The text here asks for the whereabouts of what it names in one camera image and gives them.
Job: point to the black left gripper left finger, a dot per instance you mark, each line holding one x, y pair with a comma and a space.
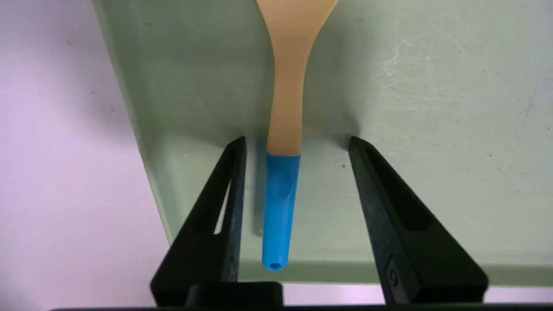
211, 242

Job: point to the light green plastic tray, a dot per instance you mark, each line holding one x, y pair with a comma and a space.
432, 129

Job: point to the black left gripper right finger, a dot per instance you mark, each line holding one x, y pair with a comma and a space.
406, 242

